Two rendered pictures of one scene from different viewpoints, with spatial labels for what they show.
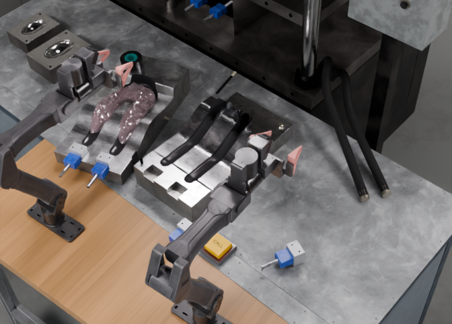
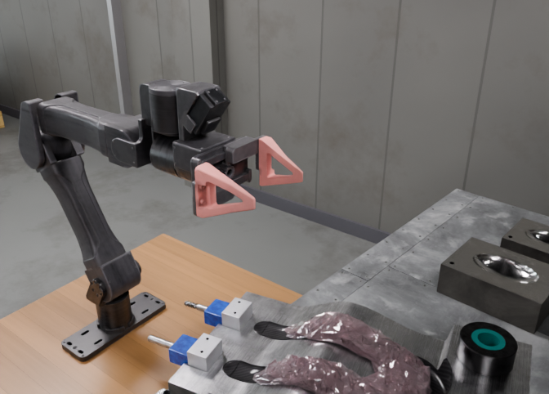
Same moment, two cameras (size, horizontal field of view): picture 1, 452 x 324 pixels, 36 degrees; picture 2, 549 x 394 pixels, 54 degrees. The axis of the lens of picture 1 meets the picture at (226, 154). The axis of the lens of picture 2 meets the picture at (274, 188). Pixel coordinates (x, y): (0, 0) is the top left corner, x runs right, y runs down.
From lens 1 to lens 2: 1.96 m
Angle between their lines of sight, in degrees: 71
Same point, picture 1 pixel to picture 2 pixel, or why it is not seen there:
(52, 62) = (462, 264)
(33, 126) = (77, 118)
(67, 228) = (90, 337)
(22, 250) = (75, 298)
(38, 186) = (78, 226)
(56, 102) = (123, 124)
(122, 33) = not seen: outside the picture
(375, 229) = not seen: outside the picture
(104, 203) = (133, 383)
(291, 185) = not seen: outside the picture
